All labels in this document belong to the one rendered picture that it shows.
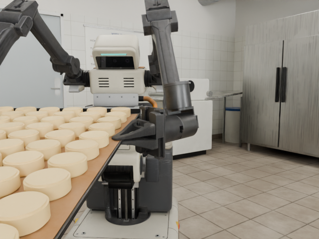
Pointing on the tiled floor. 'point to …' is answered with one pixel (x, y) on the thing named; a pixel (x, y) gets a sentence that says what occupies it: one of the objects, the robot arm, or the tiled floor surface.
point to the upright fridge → (282, 84)
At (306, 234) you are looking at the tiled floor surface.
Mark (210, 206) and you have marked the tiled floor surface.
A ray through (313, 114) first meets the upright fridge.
